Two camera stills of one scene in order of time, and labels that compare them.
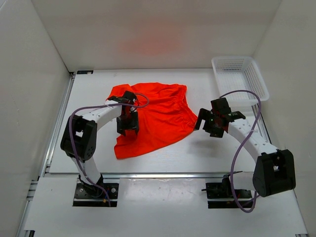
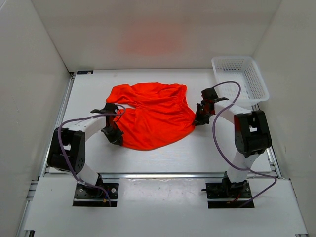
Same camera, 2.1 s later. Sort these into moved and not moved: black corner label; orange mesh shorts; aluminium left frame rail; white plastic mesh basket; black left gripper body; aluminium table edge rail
Moved: black left gripper body
Not moved: black corner label; aluminium left frame rail; orange mesh shorts; white plastic mesh basket; aluminium table edge rail
